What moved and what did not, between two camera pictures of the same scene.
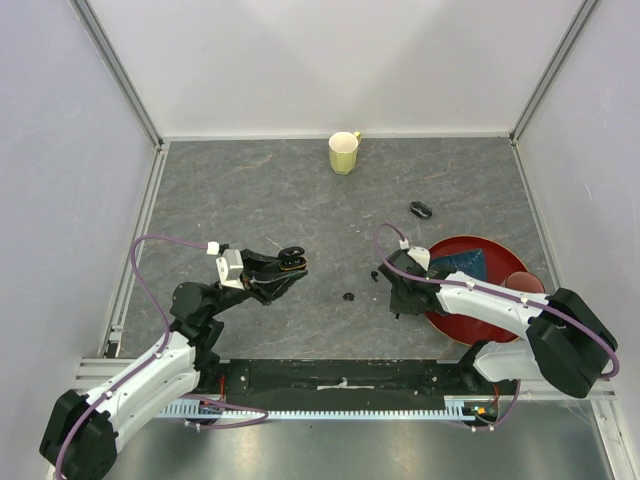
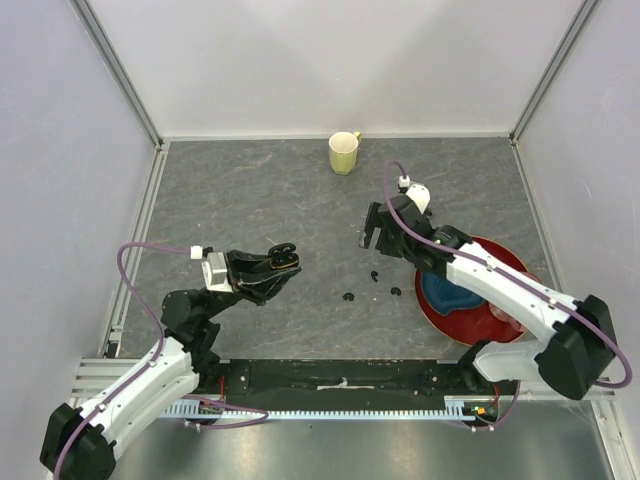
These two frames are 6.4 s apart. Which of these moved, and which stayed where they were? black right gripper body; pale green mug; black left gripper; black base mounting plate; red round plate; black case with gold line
Moved: black right gripper body; black case with gold line
Stayed: black left gripper; red round plate; pale green mug; black base mounting plate
